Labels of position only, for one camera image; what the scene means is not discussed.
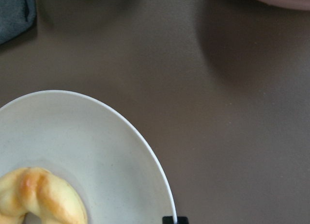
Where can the folded grey cloth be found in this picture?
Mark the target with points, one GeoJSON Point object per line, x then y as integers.
{"type": "Point", "coordinates": [16, 17]}

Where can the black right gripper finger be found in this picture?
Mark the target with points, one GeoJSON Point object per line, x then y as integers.
{"type": "Point", "coordinates": [181, 220]}

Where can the twisted glazed donut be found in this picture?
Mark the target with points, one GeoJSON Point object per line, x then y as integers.
{"type": "Point", "coordinates": [36, 190]}

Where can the white round plate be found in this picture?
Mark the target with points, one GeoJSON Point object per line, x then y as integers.
{"type": "Point", "coordinates": [94, 148]}

